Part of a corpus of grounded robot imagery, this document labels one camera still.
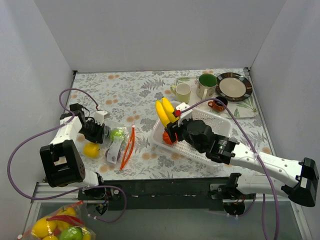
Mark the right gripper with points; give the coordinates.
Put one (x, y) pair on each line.
(171, 130)

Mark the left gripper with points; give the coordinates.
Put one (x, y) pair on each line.
(100, 133)

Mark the fake orange pumpkin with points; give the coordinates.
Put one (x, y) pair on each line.
(166, 138)

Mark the fake yellow lemon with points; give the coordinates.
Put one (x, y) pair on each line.
(91, 150)

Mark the fake banana bunch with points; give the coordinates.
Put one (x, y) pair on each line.
(166, 112)

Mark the fake green apple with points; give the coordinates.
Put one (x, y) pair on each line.
(117, 132)

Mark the zip bag of fake fruit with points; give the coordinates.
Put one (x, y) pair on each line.
(125, 145)

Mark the white plastic basket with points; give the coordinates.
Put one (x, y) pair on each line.
(221, 150)

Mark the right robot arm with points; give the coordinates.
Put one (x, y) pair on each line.
(298, 180)

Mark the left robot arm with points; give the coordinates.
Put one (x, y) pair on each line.
(61, 159)

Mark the cream mug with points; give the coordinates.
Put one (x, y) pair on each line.
(182, 92)

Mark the floral table mat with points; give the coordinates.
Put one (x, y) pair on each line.
(130, 99)

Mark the small brown cup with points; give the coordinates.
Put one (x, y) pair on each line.
(218, 105)

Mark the green inside floral mug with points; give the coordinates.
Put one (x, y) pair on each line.
(206, 86)

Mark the striped rim plate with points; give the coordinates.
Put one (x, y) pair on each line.
(233, 86)

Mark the floral serving tray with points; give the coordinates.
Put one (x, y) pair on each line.
(240, 109)

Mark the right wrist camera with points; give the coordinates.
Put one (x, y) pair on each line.
(183, 111)

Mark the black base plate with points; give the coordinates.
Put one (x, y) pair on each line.
(188, 203)

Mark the aluminium front rail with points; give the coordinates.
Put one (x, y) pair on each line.
(210, 188)

